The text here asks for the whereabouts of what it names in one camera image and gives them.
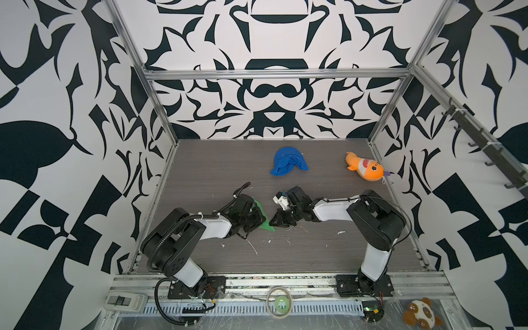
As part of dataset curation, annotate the black hook rail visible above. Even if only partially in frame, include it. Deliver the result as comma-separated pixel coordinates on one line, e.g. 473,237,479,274
442,104,527,199

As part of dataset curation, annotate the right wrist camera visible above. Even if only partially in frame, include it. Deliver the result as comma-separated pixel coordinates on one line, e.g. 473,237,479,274
273,192,291,210

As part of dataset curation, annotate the blue crumpled cloth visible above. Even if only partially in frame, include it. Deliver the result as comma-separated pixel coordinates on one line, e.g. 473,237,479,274
270,147,309,177

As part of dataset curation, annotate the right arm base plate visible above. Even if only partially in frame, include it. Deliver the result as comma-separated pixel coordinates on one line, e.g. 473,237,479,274
335,273,394,298

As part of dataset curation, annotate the orange fish plush toy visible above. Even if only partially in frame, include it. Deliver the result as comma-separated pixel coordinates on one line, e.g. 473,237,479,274
345,152,391,182

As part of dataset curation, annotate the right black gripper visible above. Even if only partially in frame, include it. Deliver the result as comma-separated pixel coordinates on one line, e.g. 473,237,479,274
267,207,303,228

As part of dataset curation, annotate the aluminium front rail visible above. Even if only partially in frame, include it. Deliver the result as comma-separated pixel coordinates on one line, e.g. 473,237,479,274
110,272,456,299

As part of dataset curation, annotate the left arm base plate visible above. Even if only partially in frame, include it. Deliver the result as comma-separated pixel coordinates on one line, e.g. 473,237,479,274
168,276,227,300

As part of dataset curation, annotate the green square paper sheet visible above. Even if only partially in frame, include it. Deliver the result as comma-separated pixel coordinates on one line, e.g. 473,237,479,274
254,199,276,232

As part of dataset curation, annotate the brown white plush toy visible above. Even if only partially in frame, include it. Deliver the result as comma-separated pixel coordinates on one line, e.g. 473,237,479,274
402,297,443,329

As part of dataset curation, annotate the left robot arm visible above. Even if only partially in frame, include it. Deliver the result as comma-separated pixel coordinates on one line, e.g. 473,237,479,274
140,194,267,294

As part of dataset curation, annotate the small black electronics box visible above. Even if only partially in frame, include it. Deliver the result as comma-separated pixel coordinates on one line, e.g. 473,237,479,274
362,301,384,324

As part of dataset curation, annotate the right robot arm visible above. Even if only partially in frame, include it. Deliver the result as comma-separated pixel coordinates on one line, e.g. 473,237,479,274
269,186,406,283

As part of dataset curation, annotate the white tape roll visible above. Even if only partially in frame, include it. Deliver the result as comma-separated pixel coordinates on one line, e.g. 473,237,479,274
265,286,293,319

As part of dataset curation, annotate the black base cable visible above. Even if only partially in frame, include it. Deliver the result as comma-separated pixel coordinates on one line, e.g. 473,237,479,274
153,277,217,327

